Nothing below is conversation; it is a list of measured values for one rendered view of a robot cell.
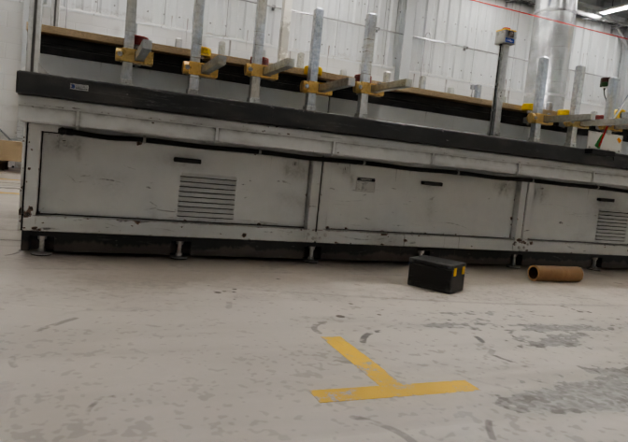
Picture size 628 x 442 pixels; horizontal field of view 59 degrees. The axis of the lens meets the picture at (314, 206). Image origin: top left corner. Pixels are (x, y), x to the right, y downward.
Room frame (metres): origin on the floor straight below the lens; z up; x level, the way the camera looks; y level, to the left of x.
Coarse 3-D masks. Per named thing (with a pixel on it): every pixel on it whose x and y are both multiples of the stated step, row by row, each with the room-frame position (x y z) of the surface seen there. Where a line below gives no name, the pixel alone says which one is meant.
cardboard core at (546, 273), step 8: (528, 272) 2.84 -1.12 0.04; (536, 272) 2.86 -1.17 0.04; (544, 272) 2.79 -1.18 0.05; (552, 272) 2.81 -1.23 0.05; (560, 272) 2.83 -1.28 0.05; (568, 272) 2.85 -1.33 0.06; (576, 272) 2.87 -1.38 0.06; (536, 280) 2.80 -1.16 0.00; (544, 280) 2.82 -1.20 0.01; (552, 280) 2.84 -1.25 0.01; (560, 280) 2.85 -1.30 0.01; (568, 280) 2.87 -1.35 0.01; (576, 280) 2.89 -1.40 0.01
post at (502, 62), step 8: (504, 48) 2.79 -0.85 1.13; (504, 56) 2.79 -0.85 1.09; (504, 64) 2.80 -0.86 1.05; (496, 72) 2.82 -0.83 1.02; (504, 72) 2.80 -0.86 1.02; (496, 80) 2.80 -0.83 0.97; (504, 80) 2.80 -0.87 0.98; (496, 88) 2.80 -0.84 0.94; (504, 88) 2.80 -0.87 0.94; (496, 96) 2.80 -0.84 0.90; (496, 104) 2.79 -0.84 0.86; (496, 112) 2.79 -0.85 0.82; (496, 120) 2.79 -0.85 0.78; (496, 128) 2.80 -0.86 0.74
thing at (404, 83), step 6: (408, 78) 2.25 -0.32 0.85; (378, 84) 2.45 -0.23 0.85; (384, 84) 2.41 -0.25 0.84; (390, 84) 2.36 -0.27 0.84; (396, 84) 2.31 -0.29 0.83; (402, 84) 2.27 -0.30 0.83; (408, 84) 2.25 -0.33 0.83; (372, 90) 2.51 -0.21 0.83; (378, 90) 2.45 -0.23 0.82; (384, 90) 2.41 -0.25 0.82; (390, 90) 2.40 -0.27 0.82
